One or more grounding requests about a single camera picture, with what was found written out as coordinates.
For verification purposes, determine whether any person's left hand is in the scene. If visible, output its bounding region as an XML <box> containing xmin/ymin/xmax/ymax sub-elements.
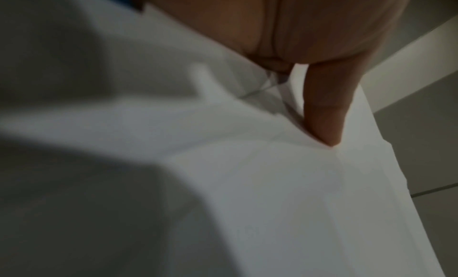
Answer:
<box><xmin>129</xmin><ymin>0</ymin><xmax>418</xmax><ymax>147</ymax></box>

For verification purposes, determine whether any white paper sheet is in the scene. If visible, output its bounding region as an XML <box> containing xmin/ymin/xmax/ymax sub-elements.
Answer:
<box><xmin>0</xmin><ymin>0</ymin><xmax>447</xmax><ymax>277</ymax></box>

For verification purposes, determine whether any white furniture bar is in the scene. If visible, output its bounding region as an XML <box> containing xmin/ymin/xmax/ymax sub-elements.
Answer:
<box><xmin>359</xmin><ymin>15</ymin><xmax>458</xmax><ymax>113</ymax></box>

